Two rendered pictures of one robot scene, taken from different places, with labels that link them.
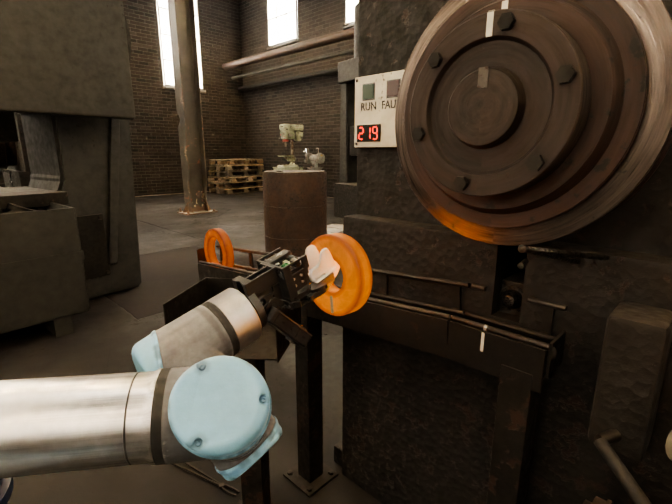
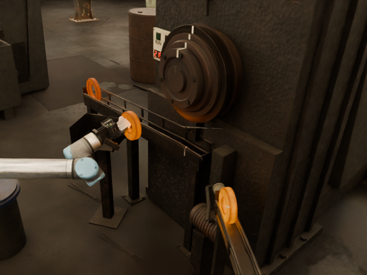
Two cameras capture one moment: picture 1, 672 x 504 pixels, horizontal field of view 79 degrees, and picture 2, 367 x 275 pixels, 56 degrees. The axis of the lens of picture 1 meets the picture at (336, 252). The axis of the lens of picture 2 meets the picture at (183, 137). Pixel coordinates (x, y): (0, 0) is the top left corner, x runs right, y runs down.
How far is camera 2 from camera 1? 1.11 m
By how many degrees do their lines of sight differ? 16
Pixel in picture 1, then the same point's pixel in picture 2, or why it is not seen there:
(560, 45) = (192, 70)
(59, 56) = not seen: outside the picture
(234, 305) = (92, 139)
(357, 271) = (135, 127)
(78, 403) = (55, 165)
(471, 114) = (173, 80)
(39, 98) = not seen: outside the picture
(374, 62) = (161, 22)
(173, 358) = (75, 154)
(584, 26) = (202, 62)
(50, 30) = not seen: outside the picture
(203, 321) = (83, 144)
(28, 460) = (47, 175)
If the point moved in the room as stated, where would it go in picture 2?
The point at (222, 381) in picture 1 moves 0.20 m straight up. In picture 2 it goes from (86, 163) to (82, 120)
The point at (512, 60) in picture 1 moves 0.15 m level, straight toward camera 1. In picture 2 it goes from (183, 67) to (167, 76)
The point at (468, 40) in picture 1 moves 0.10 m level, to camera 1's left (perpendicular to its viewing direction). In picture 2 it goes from (172, 55) to (151, 54)
